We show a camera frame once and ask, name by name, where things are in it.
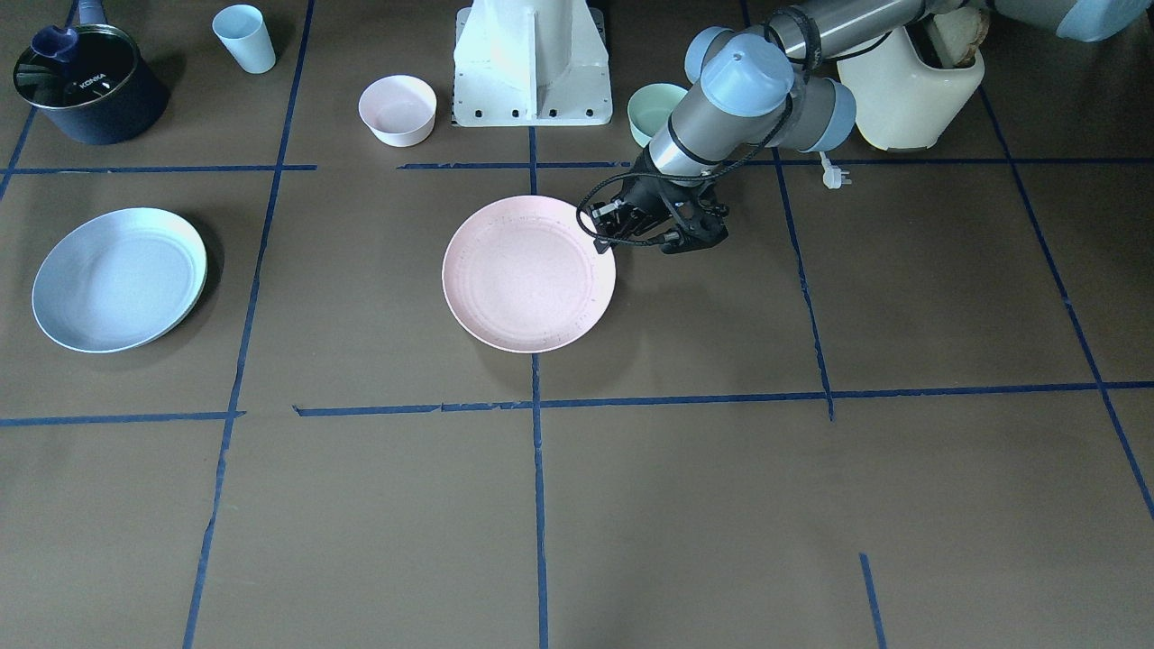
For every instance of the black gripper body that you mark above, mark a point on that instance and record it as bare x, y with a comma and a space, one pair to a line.
643, 196

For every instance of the pink plate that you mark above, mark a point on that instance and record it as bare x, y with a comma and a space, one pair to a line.
522, 276

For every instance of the blue plate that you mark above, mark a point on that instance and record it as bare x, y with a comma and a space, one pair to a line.
81, 296

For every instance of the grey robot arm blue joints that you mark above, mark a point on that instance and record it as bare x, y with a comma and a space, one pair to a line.
757, 86

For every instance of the green bowl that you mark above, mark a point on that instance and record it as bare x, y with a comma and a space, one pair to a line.
649, 109

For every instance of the pink bowl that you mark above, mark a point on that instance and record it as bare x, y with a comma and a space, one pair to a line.
399, 110

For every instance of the cream plate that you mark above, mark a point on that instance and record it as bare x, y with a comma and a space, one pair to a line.
171, 276

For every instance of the light blue cup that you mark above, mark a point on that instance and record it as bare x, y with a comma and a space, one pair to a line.
243, 32

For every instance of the dark blue pot with lid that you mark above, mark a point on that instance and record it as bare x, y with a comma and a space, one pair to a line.
90, 79

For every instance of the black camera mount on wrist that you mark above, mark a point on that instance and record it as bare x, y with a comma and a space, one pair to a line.
699, 218

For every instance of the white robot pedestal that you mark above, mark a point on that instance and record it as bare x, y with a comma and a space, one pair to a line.
531, 64

